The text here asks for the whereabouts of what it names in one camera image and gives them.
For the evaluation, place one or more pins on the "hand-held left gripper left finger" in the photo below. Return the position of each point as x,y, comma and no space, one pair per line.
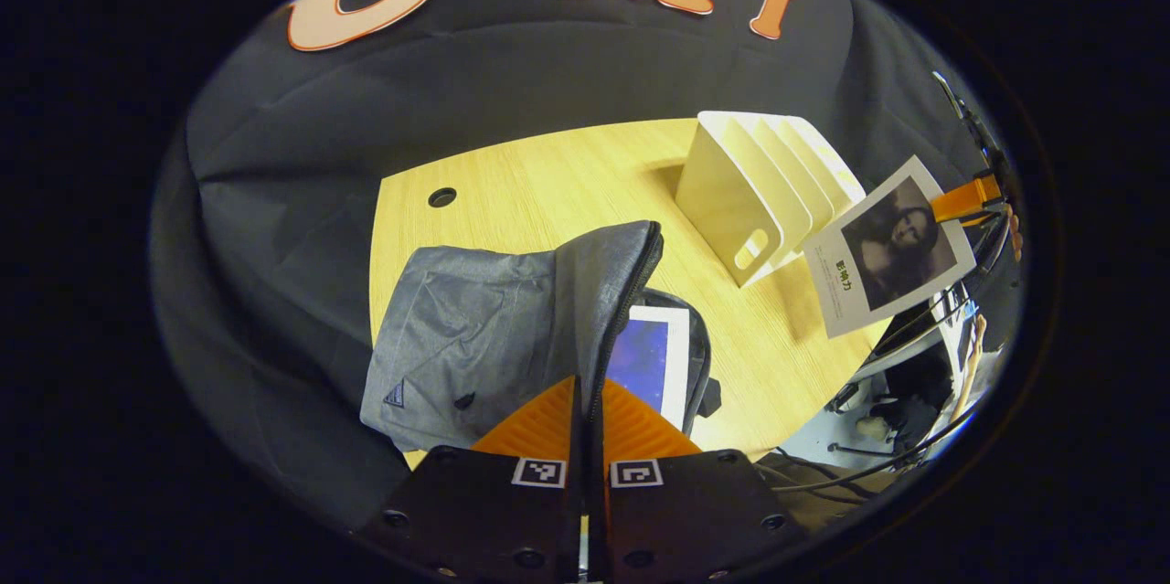
575,502

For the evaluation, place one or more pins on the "white bookshelf rack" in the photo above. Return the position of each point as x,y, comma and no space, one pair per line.
731,200

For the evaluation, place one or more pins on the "blue cover book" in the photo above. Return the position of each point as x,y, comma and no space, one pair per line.
644,360

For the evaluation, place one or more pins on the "grey schoolbag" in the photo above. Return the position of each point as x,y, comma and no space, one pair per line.
475,328

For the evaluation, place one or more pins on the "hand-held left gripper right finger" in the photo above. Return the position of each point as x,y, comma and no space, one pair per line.
599,502

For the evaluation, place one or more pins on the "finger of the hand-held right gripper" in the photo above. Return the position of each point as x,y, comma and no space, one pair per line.
964,198

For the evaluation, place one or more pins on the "white portrait cover book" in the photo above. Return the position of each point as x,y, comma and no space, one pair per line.
896,246

